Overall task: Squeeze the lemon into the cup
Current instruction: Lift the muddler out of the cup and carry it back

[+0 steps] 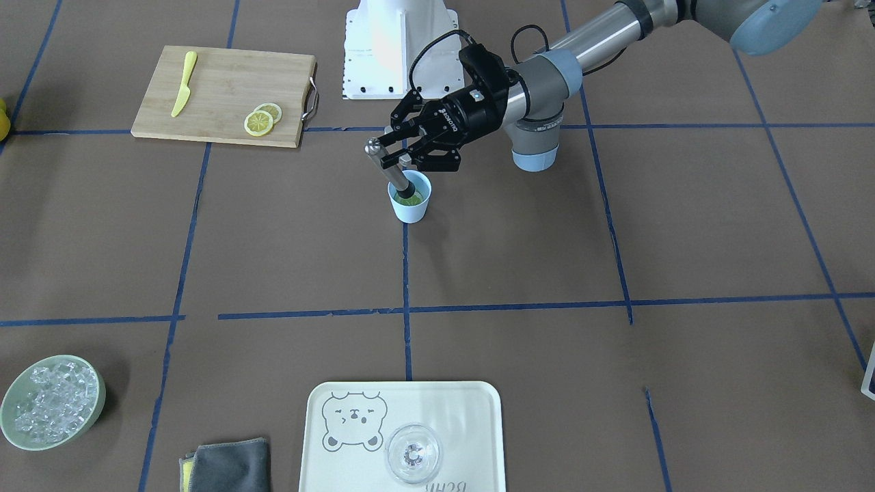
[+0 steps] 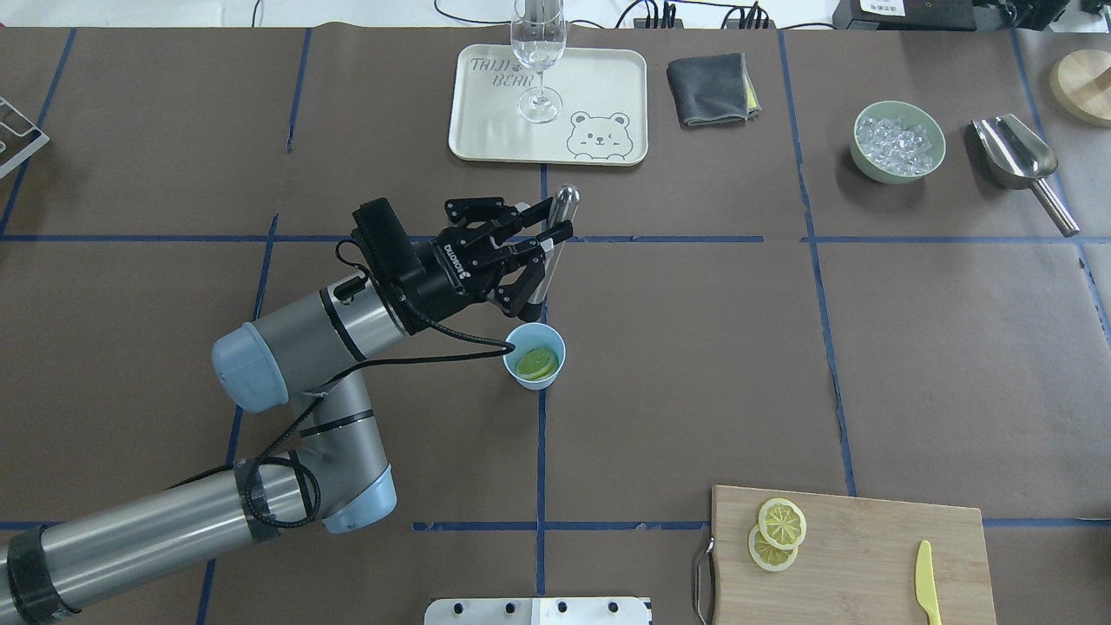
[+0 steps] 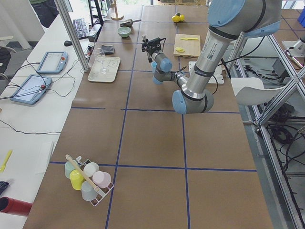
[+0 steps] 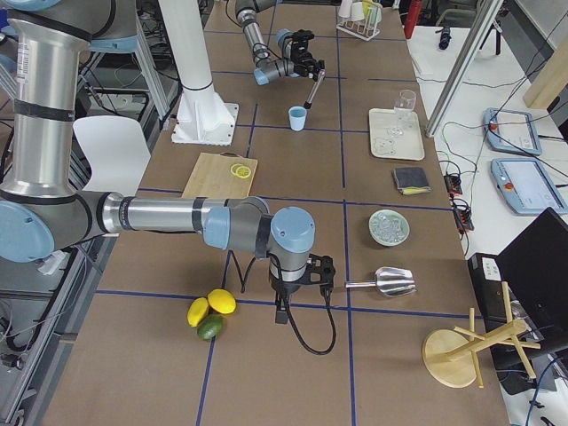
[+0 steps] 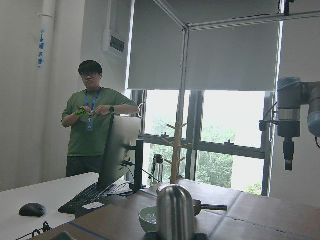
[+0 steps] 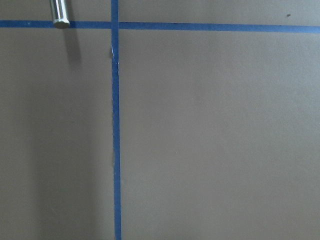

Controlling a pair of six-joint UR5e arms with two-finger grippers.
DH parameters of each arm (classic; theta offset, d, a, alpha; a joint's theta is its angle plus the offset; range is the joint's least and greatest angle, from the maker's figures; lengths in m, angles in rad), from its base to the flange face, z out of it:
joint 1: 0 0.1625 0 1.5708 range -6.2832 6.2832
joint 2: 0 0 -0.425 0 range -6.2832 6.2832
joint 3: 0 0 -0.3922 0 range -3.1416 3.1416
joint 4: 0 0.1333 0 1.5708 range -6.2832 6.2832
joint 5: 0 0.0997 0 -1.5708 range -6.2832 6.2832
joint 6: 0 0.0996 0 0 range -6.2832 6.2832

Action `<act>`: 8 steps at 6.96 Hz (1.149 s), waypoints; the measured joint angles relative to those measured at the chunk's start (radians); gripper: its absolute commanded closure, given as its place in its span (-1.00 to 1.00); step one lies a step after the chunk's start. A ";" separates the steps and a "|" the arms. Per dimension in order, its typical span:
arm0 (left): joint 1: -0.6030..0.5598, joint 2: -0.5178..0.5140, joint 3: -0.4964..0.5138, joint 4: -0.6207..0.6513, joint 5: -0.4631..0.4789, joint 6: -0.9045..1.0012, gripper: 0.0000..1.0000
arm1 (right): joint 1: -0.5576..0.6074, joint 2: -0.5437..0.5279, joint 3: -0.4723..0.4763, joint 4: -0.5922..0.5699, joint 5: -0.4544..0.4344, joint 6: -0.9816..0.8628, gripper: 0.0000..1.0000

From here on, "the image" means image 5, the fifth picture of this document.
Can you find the person in green shirt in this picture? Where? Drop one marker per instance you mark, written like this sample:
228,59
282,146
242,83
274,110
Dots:
88,114

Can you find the wooden mug tree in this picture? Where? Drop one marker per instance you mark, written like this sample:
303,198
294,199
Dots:
177,145

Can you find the green bowl of ice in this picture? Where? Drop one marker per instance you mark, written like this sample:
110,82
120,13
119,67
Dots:
148,219

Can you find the black computer mouse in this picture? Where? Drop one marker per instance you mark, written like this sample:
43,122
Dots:
32,210

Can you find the black keyboard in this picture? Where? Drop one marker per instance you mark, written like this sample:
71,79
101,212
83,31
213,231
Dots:
87,196

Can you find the steel muddler black tip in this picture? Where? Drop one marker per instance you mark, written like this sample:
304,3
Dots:
175,214

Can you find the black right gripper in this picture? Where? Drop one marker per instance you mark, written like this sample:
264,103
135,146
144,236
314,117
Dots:
288,130

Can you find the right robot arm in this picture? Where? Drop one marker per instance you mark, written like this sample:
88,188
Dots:
291,94

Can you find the black water bottle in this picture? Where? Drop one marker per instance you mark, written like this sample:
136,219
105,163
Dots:
157,169

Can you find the computer monitor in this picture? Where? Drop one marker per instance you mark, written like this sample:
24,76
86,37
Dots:
122,146

